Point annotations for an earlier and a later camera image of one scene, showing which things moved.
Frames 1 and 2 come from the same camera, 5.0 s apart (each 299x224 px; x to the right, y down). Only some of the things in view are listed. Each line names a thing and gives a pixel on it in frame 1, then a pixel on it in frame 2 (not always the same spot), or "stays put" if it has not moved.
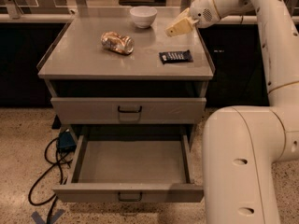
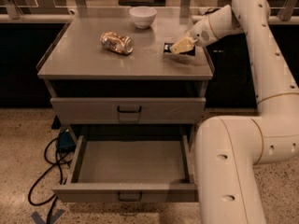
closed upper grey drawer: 125,110 stays put
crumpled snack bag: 116,42 stays put
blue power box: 65,142 stays put
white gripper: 202,12 → 202,33
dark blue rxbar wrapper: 183,56 → 167,49
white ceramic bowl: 144,16 stays put
